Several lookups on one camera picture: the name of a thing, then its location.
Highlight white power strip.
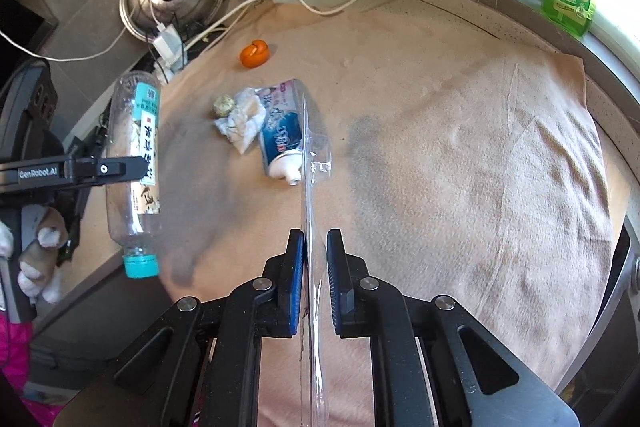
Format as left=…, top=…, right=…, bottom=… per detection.
left=152, top=23, right=188, bottom=83

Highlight clear plastic packaging strip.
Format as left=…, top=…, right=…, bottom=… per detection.
left=295, top=80, right=332, bottom=426

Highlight pink sleeve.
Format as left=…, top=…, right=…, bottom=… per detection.
left=1, top=311, right=62, bottom=426

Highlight gloved left hand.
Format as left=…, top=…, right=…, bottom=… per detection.
left=17, top=205, right=68, bottom=305

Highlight small beige ball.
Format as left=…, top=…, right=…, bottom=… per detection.
left=213, top=94, right=236, bottom=118

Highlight blue white toothpaste tube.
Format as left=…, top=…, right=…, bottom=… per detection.
left=256, top=79, right=303, bottom=186

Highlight thin white charger cable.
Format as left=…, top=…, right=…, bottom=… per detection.
left=0, top=0, right=162, bottom=64

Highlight clear plastic water bottle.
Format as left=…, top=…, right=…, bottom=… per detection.
left=102, top=70, right=160, bottom=279

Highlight beige towel mat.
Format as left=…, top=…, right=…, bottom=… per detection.
left=152, top=1, right=618, bottom=427

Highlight orange peel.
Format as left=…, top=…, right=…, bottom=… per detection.
left=239, top=39, right=270, bottom=69

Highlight crumpled white tissue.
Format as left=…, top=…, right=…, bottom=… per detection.
left=214, top=88, right=267, bottom=155

